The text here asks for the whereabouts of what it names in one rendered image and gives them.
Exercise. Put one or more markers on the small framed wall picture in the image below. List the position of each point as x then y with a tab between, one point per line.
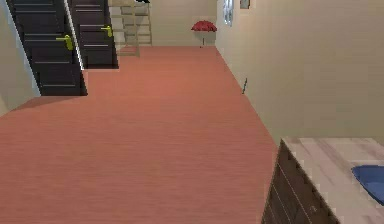
244	3

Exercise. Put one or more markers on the beige wooden shelf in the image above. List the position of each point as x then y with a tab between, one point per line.
133	30

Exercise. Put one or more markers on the small dark rod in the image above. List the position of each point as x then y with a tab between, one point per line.
245	86

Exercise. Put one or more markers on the blue bowl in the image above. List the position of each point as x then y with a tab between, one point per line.
371	181

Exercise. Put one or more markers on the dark chest of drawers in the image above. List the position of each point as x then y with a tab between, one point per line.
328	180

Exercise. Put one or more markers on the black room door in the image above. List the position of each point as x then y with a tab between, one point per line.
95	40
50	50

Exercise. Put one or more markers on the black object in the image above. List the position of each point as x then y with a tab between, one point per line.
142	1

